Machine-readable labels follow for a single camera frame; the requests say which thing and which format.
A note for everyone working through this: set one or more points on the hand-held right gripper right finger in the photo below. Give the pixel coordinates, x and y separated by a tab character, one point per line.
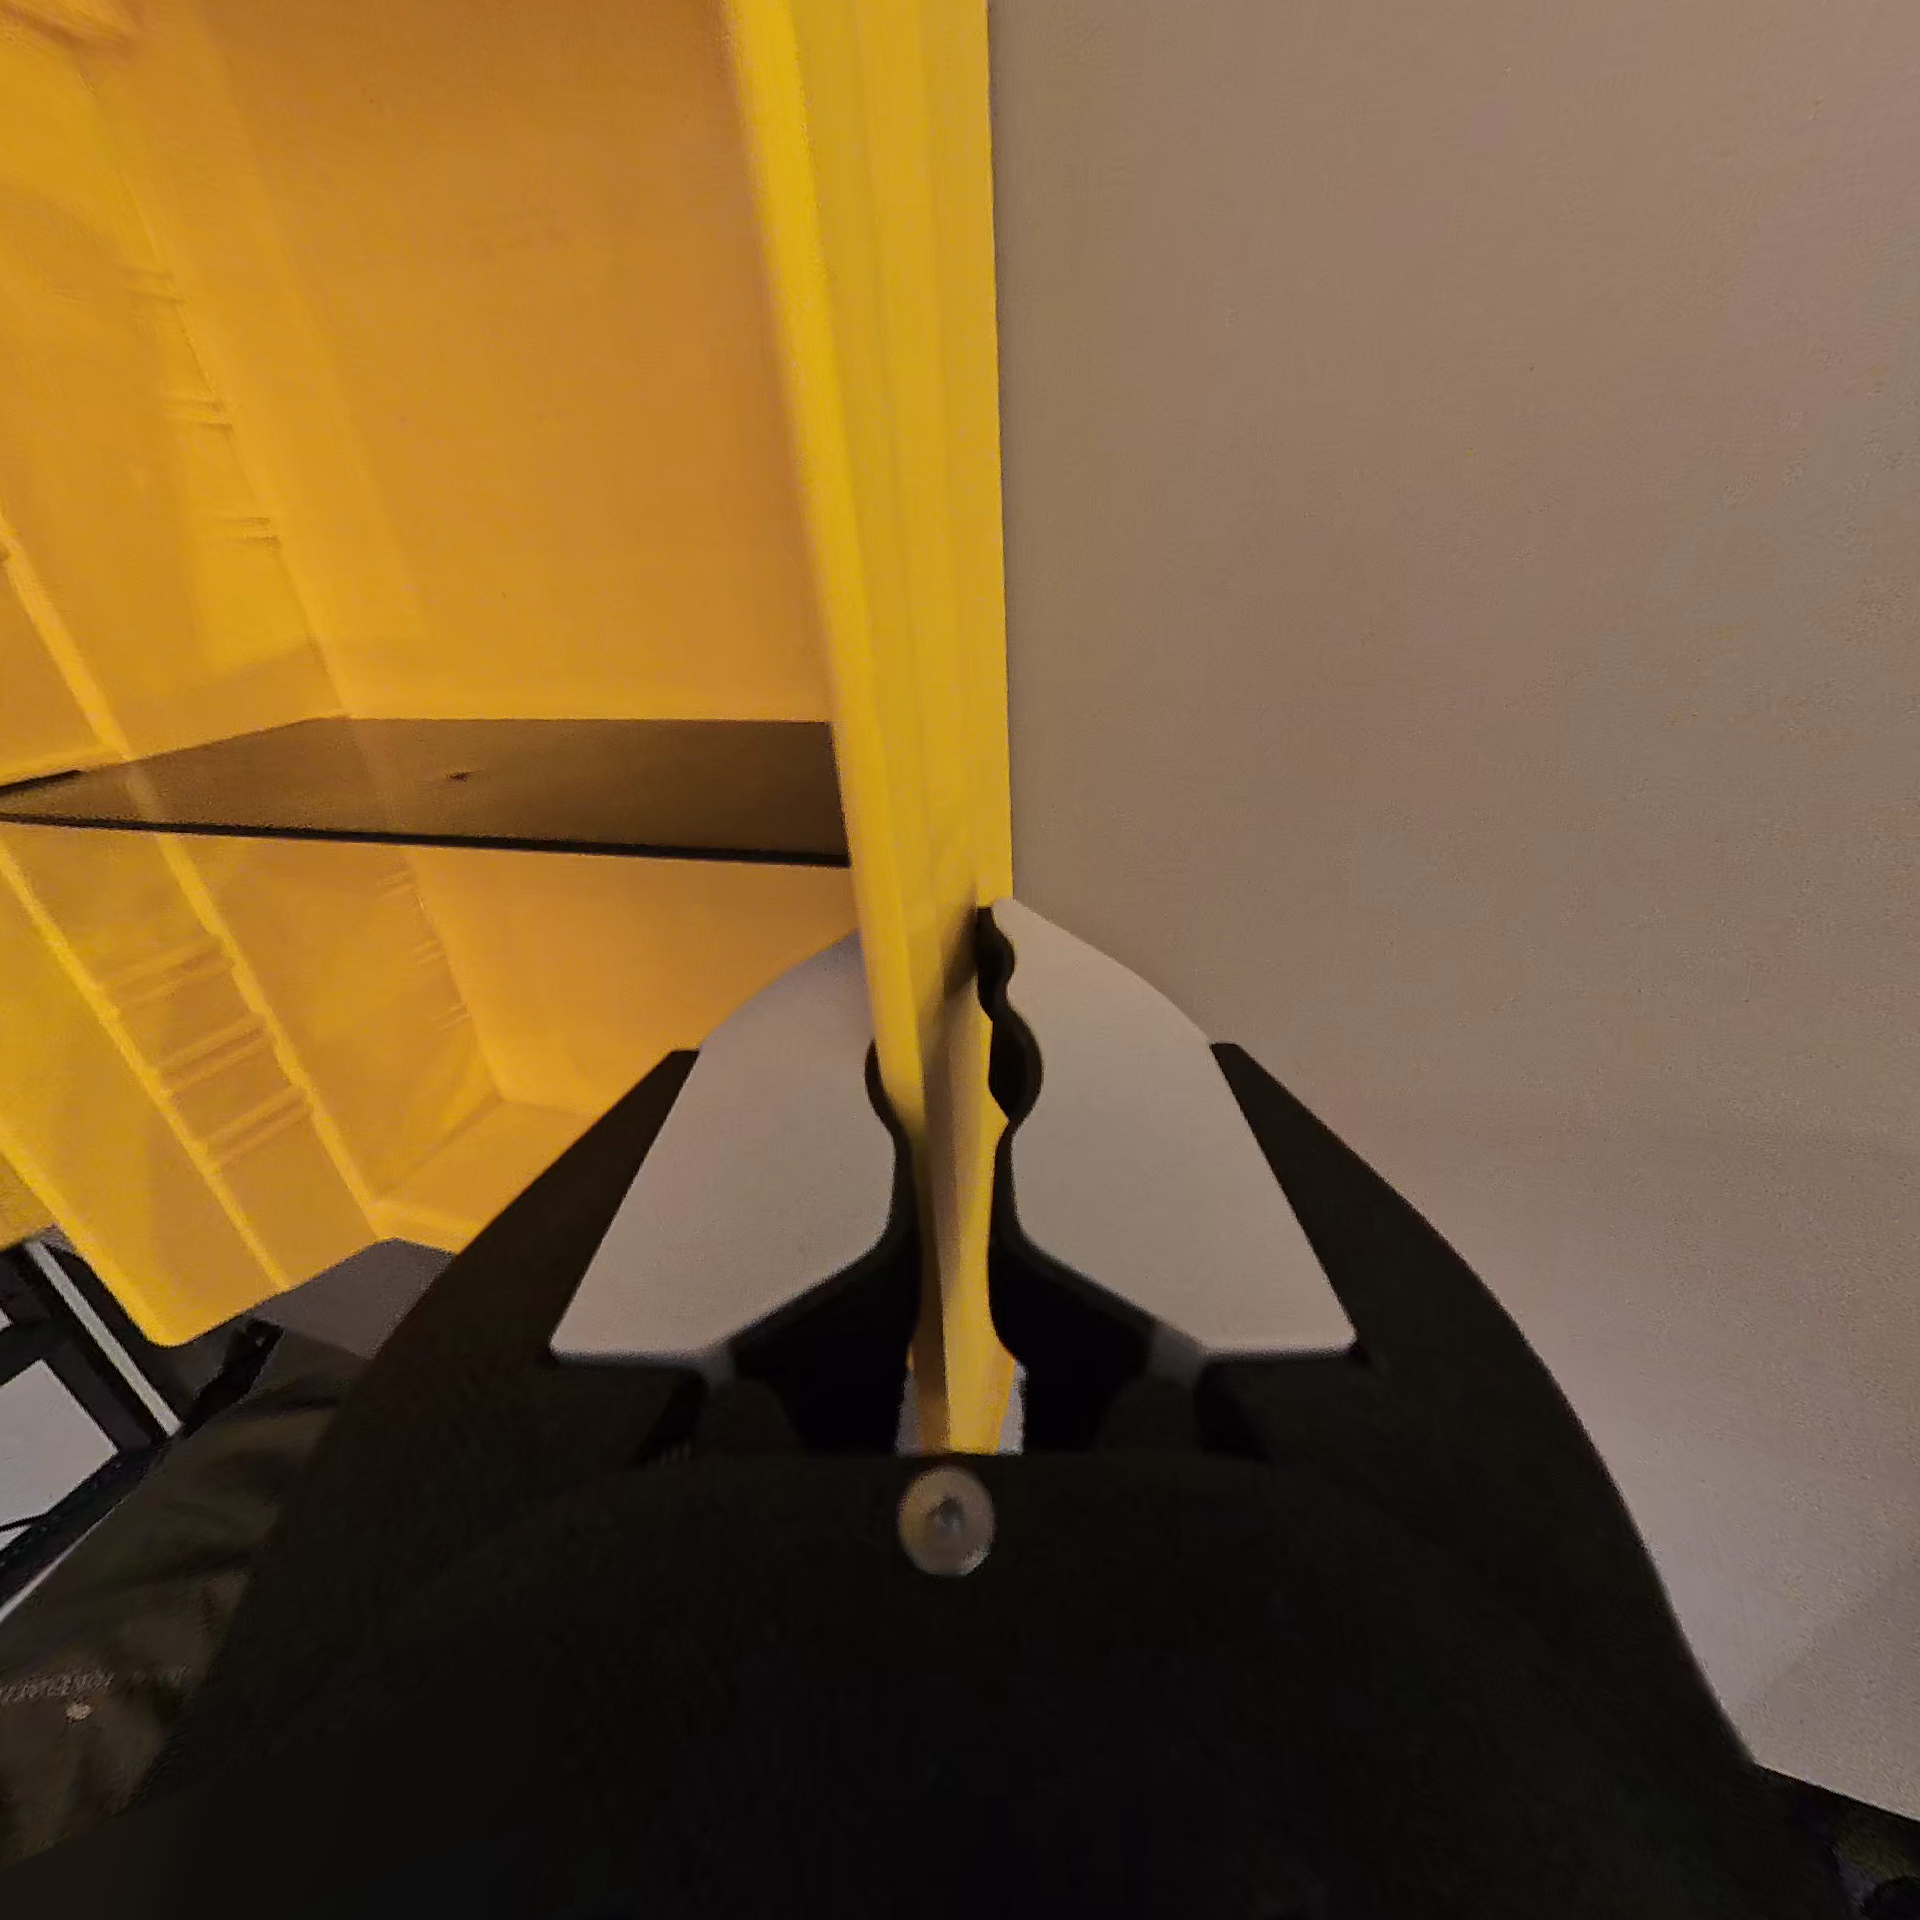
1170	1186

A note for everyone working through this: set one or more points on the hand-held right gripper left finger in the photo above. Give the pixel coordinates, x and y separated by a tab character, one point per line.
751	1199

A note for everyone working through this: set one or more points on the yellow plastic bin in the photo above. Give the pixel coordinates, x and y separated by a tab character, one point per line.
526	374

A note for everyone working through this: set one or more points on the black bin divider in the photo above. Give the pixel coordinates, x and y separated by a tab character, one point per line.
526	787

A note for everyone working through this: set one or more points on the black metal frame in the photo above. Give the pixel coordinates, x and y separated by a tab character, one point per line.
76	1351

